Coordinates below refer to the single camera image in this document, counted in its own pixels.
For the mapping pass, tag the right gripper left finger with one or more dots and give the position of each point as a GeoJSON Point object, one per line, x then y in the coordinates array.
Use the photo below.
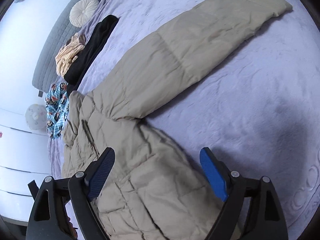
{"type": "Point", "coordinates": [48, 218]}

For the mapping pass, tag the covered standing fan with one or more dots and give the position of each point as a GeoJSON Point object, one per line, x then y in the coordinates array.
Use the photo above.
{"type": "Point", "coordinates": [36, 117]}

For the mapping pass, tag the round cream cushion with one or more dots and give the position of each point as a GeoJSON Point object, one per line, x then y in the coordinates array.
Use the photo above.
{"type": "Point", "coordinates": [82, 11]}

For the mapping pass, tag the lavender bed blanket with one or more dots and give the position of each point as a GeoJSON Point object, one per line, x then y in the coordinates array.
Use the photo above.
{"type": "Point", "coordinates": [258, 110]}

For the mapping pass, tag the grey quilted headboard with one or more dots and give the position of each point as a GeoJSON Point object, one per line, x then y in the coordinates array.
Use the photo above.
{"type": "Point", "coordinates": [45, 70]}

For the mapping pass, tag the cream striped garment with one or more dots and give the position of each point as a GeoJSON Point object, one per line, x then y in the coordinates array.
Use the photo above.
{"type": "Point", "coordinates": [69, 53]}

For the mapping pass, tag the black folded garment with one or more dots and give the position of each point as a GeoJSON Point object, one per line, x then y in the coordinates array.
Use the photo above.
{"type": "Point", "coordinates": [94, 46]}

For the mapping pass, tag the blue monkey print garment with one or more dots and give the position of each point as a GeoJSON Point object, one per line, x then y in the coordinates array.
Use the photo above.
{"type": "Point", "coordinates": [57, 107]}

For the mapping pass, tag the beige puffer jacket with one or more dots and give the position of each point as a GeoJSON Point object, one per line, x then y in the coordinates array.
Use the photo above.
{"type": "Point", "coordinates": [153, 192]}

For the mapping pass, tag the white wardrobe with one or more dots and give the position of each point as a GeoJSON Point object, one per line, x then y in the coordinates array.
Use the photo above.
{"type": "Point", "coordinates": [24, 158]}

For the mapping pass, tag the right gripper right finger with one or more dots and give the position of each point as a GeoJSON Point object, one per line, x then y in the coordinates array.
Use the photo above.
{"type": "Point", "coordinates": [265, 218]}

